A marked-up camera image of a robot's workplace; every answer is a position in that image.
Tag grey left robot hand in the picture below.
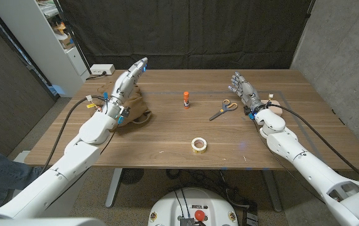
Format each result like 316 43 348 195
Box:
106 56 149 117

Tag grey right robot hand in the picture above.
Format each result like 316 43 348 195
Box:
228 71 267 114

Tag brown jacket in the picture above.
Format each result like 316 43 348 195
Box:
96 82 153 128

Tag white tape roll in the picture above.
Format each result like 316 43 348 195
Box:
191 137 208 154

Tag white power strip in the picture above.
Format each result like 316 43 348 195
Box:
90 63 116 76

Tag black backdrop stand pole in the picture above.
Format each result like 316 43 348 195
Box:
52 0 93 75

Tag cardboard box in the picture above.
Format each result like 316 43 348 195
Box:
58 34 75 50

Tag black backdrop curtain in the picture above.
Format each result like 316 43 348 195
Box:
56 0 314 70

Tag yellow toy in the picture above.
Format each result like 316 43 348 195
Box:
53 21 68 36

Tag black round floor base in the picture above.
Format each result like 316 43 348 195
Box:
120 168 145 185

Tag white shelf cabinet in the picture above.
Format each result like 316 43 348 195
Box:
0 0 91 98

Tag grey table leg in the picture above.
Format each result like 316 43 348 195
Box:
105 168 124 208
262 170 284 213

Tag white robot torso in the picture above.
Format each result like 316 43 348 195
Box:
147 187 239 226

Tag person in blue jeans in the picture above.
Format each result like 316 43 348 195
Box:
0 139 44 213

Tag orange-handled scissors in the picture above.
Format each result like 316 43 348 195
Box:
208 99 238 122

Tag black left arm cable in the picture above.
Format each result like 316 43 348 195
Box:
41 95 109 174

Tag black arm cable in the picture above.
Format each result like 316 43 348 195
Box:
267 103 359 188
41 95 109 174

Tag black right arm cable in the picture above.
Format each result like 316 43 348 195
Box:
267 103 359 188

